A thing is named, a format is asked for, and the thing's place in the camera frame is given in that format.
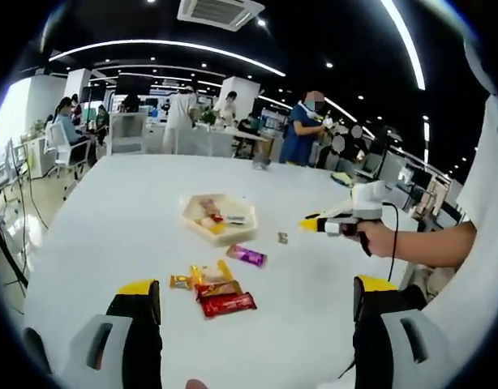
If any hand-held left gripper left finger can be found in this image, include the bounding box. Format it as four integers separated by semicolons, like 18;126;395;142
62;278;164;389

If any small gold food candy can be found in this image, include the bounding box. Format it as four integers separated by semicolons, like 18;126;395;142
169;274;192;291

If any white ceiling air conditioner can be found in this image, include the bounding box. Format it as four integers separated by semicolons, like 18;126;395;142
176;0;266;32

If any curved ceiling light strip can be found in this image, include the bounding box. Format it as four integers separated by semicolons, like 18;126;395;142
48;39;286;78
380;0;427;91

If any yellow clear food packet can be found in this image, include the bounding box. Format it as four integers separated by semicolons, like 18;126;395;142
190;259;234;289

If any beige hexagonal container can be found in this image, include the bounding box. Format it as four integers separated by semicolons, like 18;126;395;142
180;193;260;248

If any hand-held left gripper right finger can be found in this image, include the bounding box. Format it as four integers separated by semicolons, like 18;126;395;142
353;275;453;389

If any person's right hand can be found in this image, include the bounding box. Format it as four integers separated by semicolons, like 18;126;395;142
360;221;398;259

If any red brown food packet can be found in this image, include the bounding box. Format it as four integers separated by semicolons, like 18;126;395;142
195;280;243;301

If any long red food packet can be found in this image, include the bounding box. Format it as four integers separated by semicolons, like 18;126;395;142
199;291;259;320

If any white office chair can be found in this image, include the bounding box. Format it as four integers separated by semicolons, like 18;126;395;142
109;111;148;156
45;121;92;179

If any black tripod stand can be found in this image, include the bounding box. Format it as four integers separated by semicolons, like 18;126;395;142
0;222;30;289

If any blue yellow cloth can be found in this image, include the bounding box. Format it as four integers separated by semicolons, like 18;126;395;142
329;171;356;188

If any person's white shirt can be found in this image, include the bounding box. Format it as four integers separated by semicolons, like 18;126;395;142
406;92;498;389

